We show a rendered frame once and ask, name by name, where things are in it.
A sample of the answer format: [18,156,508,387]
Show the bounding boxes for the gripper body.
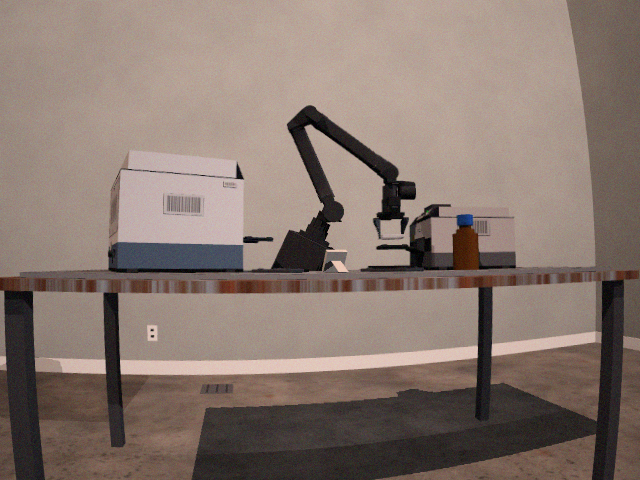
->
[373,212,409,220]

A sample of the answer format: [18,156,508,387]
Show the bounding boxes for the white multi-well plate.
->
[378,234,405,240]

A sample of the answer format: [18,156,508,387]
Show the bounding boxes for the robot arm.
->
[287,105,416,247]

